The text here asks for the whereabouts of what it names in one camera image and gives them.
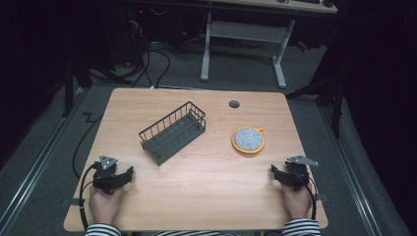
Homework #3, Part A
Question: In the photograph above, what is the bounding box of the black floor cable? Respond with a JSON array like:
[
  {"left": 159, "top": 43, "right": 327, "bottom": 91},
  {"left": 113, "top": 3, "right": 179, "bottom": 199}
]
[{"left": 72, "top": 112, "right": 104, "bottom": 181}]

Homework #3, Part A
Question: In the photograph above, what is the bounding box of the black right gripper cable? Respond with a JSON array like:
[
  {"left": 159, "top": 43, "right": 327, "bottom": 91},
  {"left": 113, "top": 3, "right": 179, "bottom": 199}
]
[{"left": 294, "top": 170, "right": 319, "bottom": 221}]

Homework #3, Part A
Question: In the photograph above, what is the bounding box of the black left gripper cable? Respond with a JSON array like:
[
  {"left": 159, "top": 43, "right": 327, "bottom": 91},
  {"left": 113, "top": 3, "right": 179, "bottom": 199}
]
[{"left": 78, "top": 162, "right": 99, "bottom": 231}]

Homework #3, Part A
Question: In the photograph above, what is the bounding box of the round grey orange-rimmed scouring pad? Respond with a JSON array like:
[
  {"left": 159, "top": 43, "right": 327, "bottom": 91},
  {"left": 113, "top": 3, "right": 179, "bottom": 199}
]
[{"left": 231, "top": 126, "right": 266, "bottom": 155}]

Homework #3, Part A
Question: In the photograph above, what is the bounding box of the black metal stand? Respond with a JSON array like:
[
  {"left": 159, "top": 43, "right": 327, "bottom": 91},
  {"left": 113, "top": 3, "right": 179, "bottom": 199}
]
[
  {"left": 61, "top": 57, "right": 133, "bottom": 118},
  {"left": 286, "top": 74, "right": 346, "bottom": 140}
]

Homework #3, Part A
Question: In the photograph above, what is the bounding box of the person's striped torso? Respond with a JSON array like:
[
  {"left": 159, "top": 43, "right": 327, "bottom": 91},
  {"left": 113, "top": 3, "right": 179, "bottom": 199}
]
[{"left": 150, "top": 230, "right": 240, "bottom": 236}]

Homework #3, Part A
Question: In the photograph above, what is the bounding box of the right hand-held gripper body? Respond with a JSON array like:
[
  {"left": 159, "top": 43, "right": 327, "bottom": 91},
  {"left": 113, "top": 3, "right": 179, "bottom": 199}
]
[{"left": 284, "top": 154, "right": 320, "bottom": 193}]

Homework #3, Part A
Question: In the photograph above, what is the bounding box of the person's left hand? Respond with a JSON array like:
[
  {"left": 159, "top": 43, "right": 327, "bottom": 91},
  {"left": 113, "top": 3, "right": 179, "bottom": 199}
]
[{"left": 89, "top": 186, "right": 125, "bottom": 227}]

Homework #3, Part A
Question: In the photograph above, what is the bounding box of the person's right hand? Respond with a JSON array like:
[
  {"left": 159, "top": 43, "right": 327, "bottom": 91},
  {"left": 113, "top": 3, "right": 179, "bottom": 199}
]
[{"left": 280, "top": 182, "right": 314, "bottom": 220}]

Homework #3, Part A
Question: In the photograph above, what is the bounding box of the grey-legged wooden desk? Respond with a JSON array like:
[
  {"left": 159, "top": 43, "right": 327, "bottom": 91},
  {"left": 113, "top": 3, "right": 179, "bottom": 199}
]
[{"left": 200, "top": 0, "right": 339, "bottom": 90}]

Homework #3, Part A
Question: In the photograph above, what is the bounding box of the metal floor rail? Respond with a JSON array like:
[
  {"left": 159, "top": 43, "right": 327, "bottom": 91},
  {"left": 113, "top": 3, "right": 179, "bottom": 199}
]
[
  {"left": 0, "top": 88, "right": 87, "bottom": 230},
  {"left": 318, "top": 105, "right": 384, "bottom": 236}
]

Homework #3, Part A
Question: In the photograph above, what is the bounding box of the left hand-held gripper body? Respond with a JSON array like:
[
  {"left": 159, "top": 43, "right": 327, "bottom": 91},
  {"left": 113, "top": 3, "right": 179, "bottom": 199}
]
[{"left": 91, "top": 154, "right": 120, "bottom": 196}]

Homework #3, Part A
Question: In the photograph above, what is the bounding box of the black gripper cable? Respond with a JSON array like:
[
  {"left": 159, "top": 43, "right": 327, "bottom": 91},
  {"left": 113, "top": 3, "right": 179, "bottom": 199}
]
[
  {"left": 78, "top": 162, "right": 99, "bottom": 231},
  {"left": 294, "top": 170, "right": 319, "bottom": 221}
]

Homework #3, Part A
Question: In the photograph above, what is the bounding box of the bundle of black floor cables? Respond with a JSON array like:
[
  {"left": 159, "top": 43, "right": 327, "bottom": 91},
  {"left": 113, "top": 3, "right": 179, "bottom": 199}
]
[{"left": 128, "top": 6, "right": 172, "bottom": 89}]

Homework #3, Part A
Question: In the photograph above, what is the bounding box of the dark wire basket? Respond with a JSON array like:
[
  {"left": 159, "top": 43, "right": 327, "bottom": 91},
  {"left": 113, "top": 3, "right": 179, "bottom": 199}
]
[{"left": 138, "top": 100, "right": 208, "bottom": 167}]

